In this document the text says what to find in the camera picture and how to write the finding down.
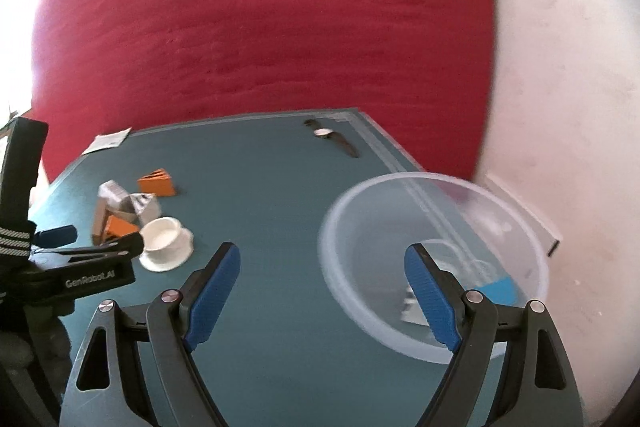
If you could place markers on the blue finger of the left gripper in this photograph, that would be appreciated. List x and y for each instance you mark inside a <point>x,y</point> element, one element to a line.
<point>54,238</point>

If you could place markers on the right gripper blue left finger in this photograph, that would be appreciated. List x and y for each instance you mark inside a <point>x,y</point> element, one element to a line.
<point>107,386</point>

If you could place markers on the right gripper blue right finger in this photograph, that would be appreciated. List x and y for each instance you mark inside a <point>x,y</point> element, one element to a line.
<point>536,387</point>

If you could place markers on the orange wedge block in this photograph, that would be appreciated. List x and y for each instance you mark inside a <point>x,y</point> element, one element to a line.
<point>116,228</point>
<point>157,182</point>

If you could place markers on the silver foil box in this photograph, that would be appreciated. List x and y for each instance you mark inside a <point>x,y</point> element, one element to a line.
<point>113,200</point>

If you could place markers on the silver foil pyramid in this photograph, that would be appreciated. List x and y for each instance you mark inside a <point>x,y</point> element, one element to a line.
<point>141,208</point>

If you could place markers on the white ceramic cup holder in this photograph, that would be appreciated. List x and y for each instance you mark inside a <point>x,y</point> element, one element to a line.
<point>167,245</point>

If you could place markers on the blue card in bowl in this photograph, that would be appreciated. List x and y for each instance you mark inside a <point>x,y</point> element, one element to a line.
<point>501,292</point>

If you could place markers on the white paper label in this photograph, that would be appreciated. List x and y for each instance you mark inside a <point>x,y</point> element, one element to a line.
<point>107,141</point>

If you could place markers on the green cutting mat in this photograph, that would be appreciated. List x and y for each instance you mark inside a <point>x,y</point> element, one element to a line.
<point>283,352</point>

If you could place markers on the red quilted bedspread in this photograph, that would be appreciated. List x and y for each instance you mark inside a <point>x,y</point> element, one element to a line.
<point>420,68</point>

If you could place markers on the black wristwatch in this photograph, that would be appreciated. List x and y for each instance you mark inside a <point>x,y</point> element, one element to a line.
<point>331,135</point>

